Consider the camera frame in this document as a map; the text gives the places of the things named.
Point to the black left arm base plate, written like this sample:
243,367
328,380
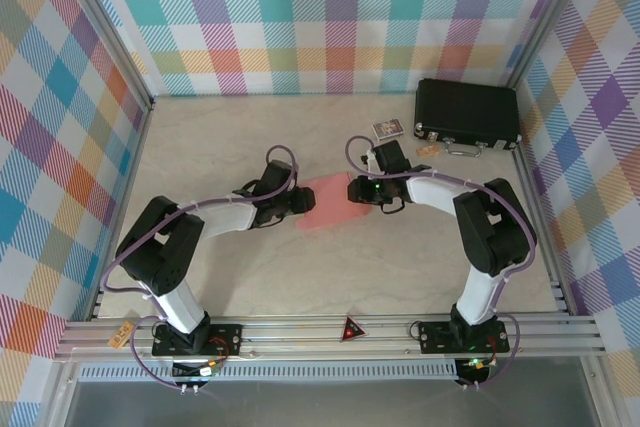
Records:
230,339

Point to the aluminium frame post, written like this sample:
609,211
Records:
111,27
550,17

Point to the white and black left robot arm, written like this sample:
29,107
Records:
182,307

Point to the wide grooved aluminium beam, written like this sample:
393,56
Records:
300,332

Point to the black carrying case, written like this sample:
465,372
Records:
465,107

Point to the wooden tag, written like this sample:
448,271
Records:
120,335

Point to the red triangle sign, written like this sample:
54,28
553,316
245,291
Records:
352,331

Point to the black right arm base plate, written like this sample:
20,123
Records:
435,337

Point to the slim aluminium floor rail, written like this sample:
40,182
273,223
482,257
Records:
132,172
540,197

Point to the black controller board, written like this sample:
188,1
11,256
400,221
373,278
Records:
472,369
192,371

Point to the grey metal panel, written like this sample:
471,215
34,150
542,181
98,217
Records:
325,407

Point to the small printed card box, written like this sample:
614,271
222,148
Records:
387,128

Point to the pink cloth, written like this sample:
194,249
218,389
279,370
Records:
330,202

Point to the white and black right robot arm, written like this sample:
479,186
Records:
477,297

